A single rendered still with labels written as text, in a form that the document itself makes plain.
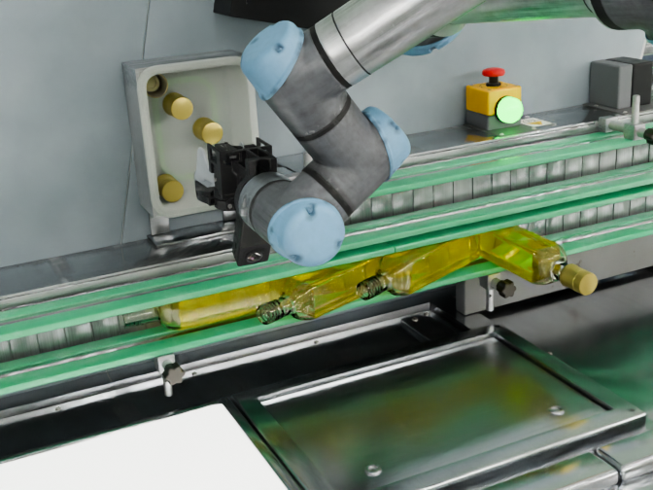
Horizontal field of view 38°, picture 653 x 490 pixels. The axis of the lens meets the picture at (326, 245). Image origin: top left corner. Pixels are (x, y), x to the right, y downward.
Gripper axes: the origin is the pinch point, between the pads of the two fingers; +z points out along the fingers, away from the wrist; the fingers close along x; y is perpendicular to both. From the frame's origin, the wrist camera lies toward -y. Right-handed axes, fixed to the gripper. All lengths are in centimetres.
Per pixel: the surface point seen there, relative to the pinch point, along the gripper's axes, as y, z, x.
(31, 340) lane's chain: -20.7, 2.6, 27.4
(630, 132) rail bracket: -1, -3, -71
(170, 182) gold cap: -2.8, 9.9, 4.0
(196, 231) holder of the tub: -12.4, 13.0, -0.3
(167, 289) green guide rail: -14.9, -1.7, 8.6
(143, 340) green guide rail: -22.4, -0.9, 12.6
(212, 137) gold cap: 3.1, 10.1, -3.0
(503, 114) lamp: 2, 8, -54
